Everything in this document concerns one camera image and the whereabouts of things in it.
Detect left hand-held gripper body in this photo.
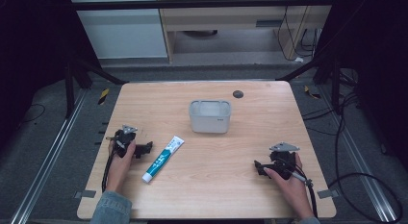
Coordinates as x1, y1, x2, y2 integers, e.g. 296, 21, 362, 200
113, 124, 140, 159

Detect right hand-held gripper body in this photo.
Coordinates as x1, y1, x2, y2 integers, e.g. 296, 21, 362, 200
268, 141, 301, 181

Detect person's left hand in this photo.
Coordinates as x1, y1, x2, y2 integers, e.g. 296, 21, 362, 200
106, 139, 138, 193

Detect person's right hand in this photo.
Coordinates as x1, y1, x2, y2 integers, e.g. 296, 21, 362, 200
263, 152, 315, 219

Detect teal and white toothpaste tube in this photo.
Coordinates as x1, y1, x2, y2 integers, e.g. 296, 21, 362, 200
141, 135, 186, 184

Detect black and yellow tape strip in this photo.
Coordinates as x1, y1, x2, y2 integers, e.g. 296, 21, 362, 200
303, 85, 322, 100
97, 87, 111, 106

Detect grey tape piece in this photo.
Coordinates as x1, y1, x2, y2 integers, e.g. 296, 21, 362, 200
73, 189, 97, 200
317, 188, 341, 200

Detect grey plastic basket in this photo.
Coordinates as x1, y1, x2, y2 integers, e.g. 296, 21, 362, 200
188, 99, 233, 135

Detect white cabinet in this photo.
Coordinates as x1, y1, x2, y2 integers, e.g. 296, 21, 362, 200
67, 0, 169, 61

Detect black curtain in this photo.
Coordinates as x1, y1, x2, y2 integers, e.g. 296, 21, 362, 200
0, 0, 101, 148
316, 0, 408, 170

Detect light wooden desk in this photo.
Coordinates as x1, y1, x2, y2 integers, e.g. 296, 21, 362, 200
155, 0, 337, 64

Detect left hand-held gripper black cable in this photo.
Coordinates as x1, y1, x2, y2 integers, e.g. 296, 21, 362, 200
101, 149, 117, 193

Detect hand-held gripper black cable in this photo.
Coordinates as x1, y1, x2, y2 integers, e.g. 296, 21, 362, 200
101, 149, 117, 193
290, 167, 319, 218

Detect right hand-held gripper black cable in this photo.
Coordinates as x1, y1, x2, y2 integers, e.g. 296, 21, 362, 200
290, 167, 319, 218

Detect black looped floor cable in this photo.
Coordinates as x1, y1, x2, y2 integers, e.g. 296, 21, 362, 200
326, 88, 404, 224

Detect black metal frame stand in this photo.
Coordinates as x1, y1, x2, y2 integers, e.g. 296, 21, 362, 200
63, 55, 130, 120
274, 54, 343, 115

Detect aluminium floor rail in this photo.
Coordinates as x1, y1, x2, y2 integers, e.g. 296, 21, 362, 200
9, 88, 89, 224
319, 86, 399, 224

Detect thin black floor cable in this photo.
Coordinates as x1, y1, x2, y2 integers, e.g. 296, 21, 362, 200
18, 103, 46, 125

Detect black hanging cables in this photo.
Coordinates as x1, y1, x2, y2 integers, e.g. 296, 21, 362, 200
276, 5, 321, 62

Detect black horizontal frame bar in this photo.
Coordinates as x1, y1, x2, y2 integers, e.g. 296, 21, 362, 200
67, 0, 337, 12

